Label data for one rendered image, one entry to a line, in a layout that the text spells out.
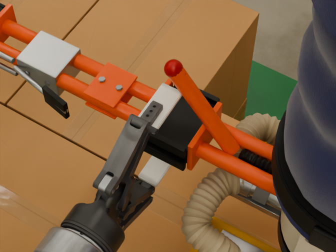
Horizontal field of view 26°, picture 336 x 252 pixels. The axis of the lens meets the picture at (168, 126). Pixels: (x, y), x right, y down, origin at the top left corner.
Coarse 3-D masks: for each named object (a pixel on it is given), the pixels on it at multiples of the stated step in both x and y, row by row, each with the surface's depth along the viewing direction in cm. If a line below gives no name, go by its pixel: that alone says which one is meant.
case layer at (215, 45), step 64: (0, 0) 198; (64, 0) 198; (128, 0) 198; (192, 0) 198; (128, 64) 186; (192, 64) 186; (0, 128) 176; (64, 128) 176; (0, 192) 166; (64, 192) 166
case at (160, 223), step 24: (216, 144) 126; (168, 192) 120; (192, 192) 120; (144, 216) 118; (168, 216) 118; (216, 216) 118; (240, 216) 118; (264, 216) 118; (144, 240) 116; (168, 240) 116; (264, 240) 116
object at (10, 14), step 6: (0, 6) 106; (6, 6) 106; (12, 6) 107; (0, 12) 106; (6, 12) 106; (12, 12) 107; (0, 18) 105; (6, 18) 107; (12, 18) 108; (0, 24) 106; (0, 30) 107; (0, 36) 107; (6, 36) 109
